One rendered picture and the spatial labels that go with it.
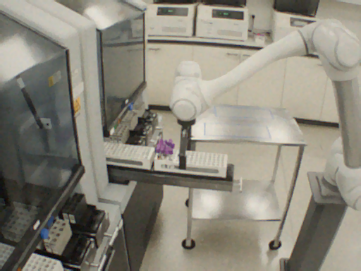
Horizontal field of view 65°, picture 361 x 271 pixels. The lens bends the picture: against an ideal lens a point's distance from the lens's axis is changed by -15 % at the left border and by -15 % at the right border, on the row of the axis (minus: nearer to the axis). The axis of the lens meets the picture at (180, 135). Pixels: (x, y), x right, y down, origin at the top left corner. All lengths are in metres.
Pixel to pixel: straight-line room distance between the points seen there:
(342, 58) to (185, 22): 2.68
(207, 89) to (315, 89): 2.79
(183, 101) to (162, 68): 2.69
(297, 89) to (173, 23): 1.54
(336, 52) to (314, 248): 1.12
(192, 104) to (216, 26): 2.54
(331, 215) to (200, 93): 0.94
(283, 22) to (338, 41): 2.56
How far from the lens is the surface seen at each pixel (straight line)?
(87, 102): 1.18
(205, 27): 3.52
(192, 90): 1.05
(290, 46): 1.21
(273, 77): 3.65
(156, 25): 3.61
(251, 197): 2.15
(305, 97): 3.79
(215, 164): 1.35
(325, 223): 1.69
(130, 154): 1.43
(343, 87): 1.13
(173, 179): 1.38
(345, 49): 1.02
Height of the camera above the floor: 1.60
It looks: 28 degrees down
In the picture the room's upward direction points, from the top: 1 degrees clockwise
